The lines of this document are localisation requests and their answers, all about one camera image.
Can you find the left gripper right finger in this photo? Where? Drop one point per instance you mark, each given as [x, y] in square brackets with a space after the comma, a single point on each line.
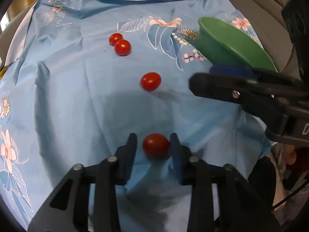
[221, 198]

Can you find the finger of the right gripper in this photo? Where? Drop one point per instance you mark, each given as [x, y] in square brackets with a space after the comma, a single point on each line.
[239, 91]
[261, 81]

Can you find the blue floral cloth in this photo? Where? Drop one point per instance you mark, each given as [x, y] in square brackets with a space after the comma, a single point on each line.
[68, 98]

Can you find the person's right hand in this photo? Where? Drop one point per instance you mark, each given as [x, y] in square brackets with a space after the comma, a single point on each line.
[288, 154]

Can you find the black camera box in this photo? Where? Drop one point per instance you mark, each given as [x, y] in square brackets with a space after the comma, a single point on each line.
[295, 16]

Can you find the cherry tomato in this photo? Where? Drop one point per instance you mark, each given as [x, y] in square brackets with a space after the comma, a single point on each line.
[156, 146]
[150, 81]
[114, 38]
[122, 47]

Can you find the grey sofa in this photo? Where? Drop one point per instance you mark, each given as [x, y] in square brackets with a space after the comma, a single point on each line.
[265, 16]

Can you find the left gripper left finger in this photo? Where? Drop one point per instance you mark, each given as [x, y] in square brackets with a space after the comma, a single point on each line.
[66, 208]

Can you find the green plastic bowl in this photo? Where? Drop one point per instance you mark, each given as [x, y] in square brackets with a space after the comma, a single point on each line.
[225, 45]

